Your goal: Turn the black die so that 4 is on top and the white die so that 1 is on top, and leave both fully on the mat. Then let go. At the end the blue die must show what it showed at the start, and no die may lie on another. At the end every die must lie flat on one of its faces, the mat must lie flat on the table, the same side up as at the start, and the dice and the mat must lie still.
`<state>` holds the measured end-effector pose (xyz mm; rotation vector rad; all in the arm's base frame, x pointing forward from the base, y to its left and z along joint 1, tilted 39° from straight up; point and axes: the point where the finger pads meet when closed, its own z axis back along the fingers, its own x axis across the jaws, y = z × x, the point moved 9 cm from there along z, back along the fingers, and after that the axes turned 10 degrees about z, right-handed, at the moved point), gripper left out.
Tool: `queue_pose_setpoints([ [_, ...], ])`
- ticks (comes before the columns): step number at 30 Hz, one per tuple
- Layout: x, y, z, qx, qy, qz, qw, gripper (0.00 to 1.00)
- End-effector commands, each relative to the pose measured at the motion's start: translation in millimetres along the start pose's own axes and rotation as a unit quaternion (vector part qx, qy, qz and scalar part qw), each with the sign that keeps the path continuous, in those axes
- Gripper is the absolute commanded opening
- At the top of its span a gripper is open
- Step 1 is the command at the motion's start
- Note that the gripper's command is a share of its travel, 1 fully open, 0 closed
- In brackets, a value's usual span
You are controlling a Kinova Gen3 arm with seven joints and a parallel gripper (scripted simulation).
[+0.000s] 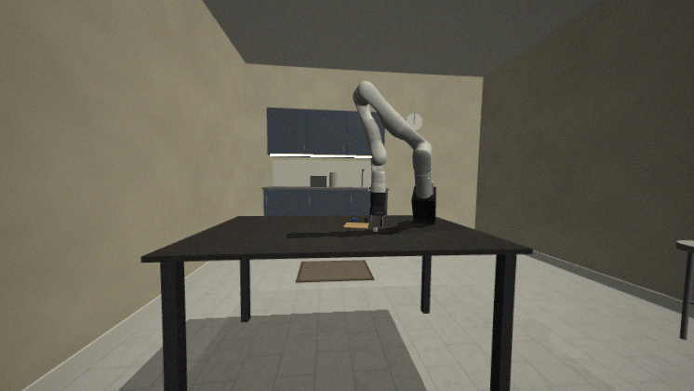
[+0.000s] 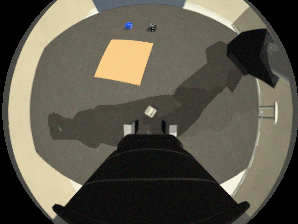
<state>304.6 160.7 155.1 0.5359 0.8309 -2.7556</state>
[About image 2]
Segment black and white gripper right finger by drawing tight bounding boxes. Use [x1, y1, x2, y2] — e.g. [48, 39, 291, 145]
[162, 120, 177, 137]

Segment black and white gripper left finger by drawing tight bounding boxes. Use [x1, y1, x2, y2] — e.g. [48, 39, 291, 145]
[124, 120, 138, 137]

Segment tan square mat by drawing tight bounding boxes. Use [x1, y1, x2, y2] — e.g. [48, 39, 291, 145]
[94, 40, 153, 86]

